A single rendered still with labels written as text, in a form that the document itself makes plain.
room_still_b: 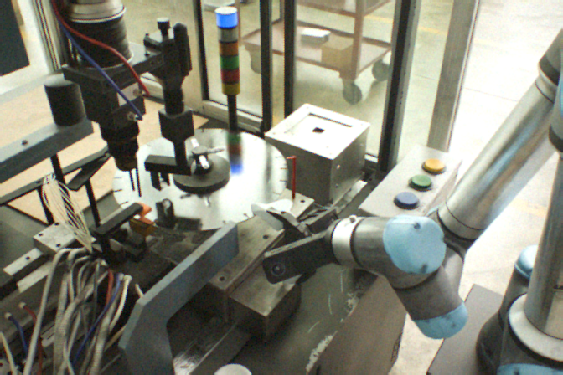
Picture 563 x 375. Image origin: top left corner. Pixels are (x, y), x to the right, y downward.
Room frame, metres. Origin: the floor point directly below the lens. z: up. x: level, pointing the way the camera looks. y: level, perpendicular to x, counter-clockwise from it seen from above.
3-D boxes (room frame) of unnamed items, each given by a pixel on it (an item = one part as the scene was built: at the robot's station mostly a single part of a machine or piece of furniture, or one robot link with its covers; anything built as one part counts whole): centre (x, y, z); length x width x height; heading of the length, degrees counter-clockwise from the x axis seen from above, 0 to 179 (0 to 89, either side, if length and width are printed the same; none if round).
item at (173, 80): (0.78, 0.17, 1.17); 0.06 x 0.05 x 0.20; 137
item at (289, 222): (0.68, -0.01, 0.97); 0.09 x 0.02 x 0.05; 43
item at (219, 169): (0.85, 0.15, 0.96); 0.11 x 0.11 x 0.03
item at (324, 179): (1.10, -0.08, 0.82); 0.18 x 0.18 x 0.15; 56
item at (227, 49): (1.15, 0.12, 1.08); 0.05 x 0.04 x 0.03; 56
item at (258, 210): (0.73, 0.01, 0.96); 0.09 x 0.06 x 0.03; 43
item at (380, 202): (0.90, -0.27, 0.82); 0.28 x 0.11 x 0.15; 146
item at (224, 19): (1.15, 0.12, 1.14); 0.05 x 0.04 x 0.03; 56
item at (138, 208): (0.69, 0.26, 0.95); 0.10 x 0.03 x 0.07; 146
